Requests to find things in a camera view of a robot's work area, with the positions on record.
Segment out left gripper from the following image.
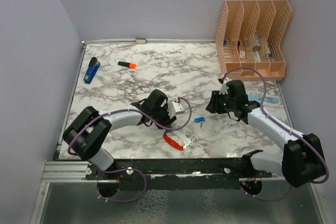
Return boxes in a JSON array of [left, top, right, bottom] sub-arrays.
[[152, 103, 176, 130]]

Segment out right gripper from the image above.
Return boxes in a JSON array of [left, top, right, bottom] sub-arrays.
[[206, 90, 236, 114]]

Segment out blue tagged key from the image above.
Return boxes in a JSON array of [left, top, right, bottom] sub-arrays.
[[194, 117, 205, 127]]

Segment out red handled keyring with rings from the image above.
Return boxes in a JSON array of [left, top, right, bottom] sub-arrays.
[[163, 131, 195, 151]]

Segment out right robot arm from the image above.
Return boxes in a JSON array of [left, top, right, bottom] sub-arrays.
[[206, 80, 329, 188]]

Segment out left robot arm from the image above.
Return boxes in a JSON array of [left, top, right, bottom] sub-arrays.
[[62, 89, 176, 179]]

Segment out light blue packaged item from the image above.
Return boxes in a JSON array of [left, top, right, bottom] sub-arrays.
[[248, 92, 281, 108]]

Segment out orange black highlighter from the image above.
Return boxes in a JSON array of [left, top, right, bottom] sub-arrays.
[[118, 61, 137, 69]]

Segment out peach desk file organizer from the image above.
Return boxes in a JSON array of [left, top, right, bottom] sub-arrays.
[[215, 0, 291, 81]]

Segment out blue stapler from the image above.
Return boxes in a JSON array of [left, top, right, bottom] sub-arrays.
[[83, 57, 100, 84]]

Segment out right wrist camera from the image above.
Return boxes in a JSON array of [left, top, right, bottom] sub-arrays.
[[218, 76, 231, 94]]

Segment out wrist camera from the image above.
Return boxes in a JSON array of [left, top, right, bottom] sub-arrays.
[[167, 101, 185, 118], [218, 76, 231, 94]]

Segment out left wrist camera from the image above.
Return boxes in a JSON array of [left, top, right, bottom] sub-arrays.
[[167, 101, 185, 118]]

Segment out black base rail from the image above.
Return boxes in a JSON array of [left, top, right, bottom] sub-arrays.
[[86, 158, 271, 191]]

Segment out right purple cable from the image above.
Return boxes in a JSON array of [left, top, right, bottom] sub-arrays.
[[219, 66, 330, 202]]

